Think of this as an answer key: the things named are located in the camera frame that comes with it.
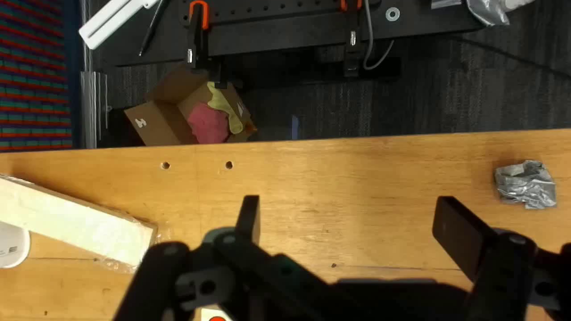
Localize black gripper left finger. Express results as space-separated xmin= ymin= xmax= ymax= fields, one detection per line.
xmin=112 ymin=194 xmax=335 ymax=321

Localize black perforated breadboard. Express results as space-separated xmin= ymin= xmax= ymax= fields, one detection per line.
xmin=112 ymin=0 xmax=489 ymax=64

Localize pink round item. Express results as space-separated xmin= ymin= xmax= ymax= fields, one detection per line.
xmin=185 ymin=101 xmax=232 ymax=144

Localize orange handled black clamp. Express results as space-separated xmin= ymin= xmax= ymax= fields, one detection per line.
xmin=337 ymin=0 xmax=367 ymax=80
xmin=184 ymin=0 xmax=214 ymax=67

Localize thin grey cable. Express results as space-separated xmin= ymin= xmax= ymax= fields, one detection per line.
xmin=360 ymin=0 xmax=398 ymax=71

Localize open small cardboard box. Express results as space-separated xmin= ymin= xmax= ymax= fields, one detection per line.
xmin=123 ymin=62 xmax=259 ymax=147

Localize grey metal post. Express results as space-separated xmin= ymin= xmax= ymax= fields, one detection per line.
xmin=78 ymin=69 xmax=110 ymax=149

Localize white plastic bar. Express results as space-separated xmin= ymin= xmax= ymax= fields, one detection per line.
xmin=77 ymin=0 xmax=164 ymax=51

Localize crumpled grey white wrap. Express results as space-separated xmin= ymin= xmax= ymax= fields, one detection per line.
xmin=430 ymin=0 xmax=537 ymax=28

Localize white wooden plank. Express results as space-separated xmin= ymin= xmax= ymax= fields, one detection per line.
xmin=0 ymin=172 xmax=160 ymax=270

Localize yellow green soft item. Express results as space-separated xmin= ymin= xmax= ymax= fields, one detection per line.
xmin=203 ymin=80 xmax=248 ymax=135

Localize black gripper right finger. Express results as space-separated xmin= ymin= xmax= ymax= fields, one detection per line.
xmin=432 ymin=194 xmax=571 ymax=321

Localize crumpled grey foil ball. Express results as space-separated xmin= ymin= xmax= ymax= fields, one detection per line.
xmin=492 ymin=158 xmax=560 ymax=212

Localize red blue striped fabric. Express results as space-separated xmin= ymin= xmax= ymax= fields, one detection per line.
xmin=0 ymin=0 xmax=77 ymax=153

